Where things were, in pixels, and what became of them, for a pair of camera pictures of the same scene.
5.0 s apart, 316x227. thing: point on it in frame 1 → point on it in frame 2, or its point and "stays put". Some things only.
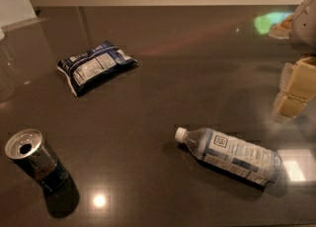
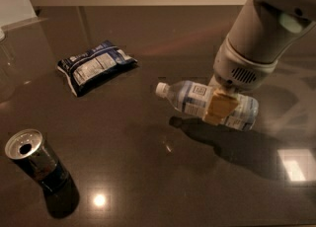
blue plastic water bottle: [239, 158] → [192, 98]
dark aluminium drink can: [31, 149] stays put
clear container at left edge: [8, 69] stays put
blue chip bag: [91, 66] stays put
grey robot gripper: [304, 27] → [236, 69]
